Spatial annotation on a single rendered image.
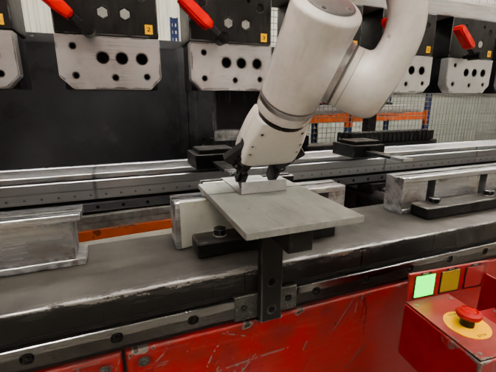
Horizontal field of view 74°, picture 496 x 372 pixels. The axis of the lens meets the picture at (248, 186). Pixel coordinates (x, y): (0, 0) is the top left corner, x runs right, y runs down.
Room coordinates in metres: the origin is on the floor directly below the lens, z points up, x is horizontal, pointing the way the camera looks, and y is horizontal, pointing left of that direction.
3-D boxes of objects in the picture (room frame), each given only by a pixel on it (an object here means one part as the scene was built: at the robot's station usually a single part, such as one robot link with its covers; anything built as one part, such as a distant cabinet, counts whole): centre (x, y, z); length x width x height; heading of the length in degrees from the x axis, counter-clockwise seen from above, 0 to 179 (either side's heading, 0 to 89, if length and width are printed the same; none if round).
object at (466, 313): (0.49, -0.38, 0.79); 0.04 x 0.04 x 0.04
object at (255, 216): (0.53, -0.03, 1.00); 0.26 x 0.18 x 0.01; 21
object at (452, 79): (0.87, -0.52, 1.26); 0.15 x 0.09 x 0.17; 111
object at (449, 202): (0.83, -0.57, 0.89); 0.30 x 0.05 x 0.03; 111
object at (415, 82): (0.80, -0.33, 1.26); 0.15 x 0.09 x 0.17; 111
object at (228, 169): (0.82, 0.07, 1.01); 0.26 x 0.12 x 0.05; 21
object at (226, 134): (0.67, 0.02, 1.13); 0.10 x 0.02 x 0.10; 111
